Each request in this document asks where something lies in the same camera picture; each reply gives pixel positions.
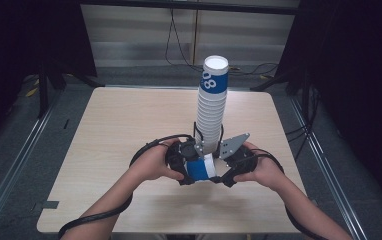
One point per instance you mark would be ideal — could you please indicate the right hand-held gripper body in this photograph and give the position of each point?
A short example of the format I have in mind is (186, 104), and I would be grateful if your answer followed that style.
(242, 161)

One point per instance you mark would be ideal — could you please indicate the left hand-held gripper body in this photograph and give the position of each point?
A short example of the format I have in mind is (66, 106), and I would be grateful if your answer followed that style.
(179, 156)

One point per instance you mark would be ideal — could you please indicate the blue banded paper cup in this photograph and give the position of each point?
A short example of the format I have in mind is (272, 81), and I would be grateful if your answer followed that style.
(197, 170)

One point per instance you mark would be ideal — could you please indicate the stack of white paper cups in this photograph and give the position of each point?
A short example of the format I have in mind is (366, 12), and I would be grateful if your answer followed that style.
(212, 106)

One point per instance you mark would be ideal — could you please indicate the person's left hand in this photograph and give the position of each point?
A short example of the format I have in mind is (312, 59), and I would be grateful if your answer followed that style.
(152, 165)

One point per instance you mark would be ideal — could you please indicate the person's right hand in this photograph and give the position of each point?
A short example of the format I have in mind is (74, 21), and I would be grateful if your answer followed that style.
(269, 173)

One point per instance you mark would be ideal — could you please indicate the black tripod stand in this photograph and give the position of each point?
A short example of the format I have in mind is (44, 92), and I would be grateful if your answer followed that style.
(42, 96)
(307, 96)

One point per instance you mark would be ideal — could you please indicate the black tape strip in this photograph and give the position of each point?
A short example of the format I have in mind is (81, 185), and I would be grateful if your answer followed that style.
(66, 124)

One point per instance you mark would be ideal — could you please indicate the grey tape piece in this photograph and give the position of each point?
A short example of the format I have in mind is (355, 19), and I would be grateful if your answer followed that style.
(50, 204)

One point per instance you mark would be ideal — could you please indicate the black curtain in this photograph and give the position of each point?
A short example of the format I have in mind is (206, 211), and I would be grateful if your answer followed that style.
(362, 66)
(19, 33)

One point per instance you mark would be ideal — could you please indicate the black overhead bar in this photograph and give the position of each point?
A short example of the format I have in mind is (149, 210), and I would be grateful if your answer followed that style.
(212, 6)

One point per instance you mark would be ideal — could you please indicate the yellow floor tape piece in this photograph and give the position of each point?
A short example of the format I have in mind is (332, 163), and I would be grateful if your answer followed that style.
(31, 92)

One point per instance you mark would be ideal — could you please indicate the metal floor rail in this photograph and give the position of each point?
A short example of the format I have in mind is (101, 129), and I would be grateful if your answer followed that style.
(12, 173)
(332, 166)

